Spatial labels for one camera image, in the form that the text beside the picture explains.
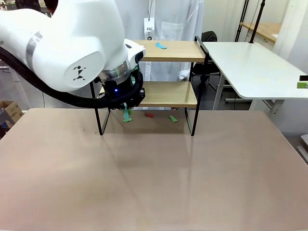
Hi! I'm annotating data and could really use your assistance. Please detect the two-tier wood and metal shelf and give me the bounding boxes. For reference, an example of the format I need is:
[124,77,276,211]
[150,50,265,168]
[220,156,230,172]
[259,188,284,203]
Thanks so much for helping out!
[90,36,209,137]

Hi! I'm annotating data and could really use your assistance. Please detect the white name tag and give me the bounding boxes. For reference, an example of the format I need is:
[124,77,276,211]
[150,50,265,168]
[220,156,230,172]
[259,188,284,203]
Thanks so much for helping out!
[143,17,155,40]

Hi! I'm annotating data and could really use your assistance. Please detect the black tripod legs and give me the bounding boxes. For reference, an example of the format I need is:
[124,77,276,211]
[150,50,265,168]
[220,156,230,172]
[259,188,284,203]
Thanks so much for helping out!
[234,0,250,43]

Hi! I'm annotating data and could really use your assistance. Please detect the cardboard box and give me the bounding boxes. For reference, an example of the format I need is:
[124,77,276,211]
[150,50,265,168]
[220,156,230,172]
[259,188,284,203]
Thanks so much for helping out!
[0,100,25,132]

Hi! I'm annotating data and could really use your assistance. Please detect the black sleeved left arm cable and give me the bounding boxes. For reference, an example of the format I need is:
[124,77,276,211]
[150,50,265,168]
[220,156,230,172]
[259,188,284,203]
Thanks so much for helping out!
[0,45,146,110]

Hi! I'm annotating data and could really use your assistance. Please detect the green piece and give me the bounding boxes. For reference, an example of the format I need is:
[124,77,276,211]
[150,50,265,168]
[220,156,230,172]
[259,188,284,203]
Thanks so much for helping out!
[122,101,133,120]

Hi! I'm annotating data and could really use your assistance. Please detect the large white table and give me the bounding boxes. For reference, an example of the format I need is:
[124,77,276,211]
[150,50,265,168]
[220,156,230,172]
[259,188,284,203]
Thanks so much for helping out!
[202,41,308,116]

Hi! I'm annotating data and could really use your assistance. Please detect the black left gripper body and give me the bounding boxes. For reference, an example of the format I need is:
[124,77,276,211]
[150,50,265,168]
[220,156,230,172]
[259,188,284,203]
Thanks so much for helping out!
[97,76,146,108]

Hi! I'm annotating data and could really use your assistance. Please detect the light wooden table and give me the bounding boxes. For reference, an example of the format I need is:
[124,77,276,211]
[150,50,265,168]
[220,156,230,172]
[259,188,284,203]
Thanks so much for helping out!
[239,22,282,44]

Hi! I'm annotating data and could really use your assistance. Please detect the black stand pole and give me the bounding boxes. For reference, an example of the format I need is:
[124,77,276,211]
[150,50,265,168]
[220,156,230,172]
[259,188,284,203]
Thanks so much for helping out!
[249,0,266,44]

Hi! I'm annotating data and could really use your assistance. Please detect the person in white lab coat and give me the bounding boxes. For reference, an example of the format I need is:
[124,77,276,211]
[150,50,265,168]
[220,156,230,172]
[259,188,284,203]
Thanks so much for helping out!
[117,0,205,111]

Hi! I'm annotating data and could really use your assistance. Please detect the black office chair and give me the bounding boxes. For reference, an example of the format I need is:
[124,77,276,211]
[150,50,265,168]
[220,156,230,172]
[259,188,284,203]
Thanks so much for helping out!
[192,31,226,88]

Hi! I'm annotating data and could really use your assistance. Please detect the grey metal mount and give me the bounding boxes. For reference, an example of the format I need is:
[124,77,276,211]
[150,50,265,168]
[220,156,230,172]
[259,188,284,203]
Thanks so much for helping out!
[296,133,308,166]

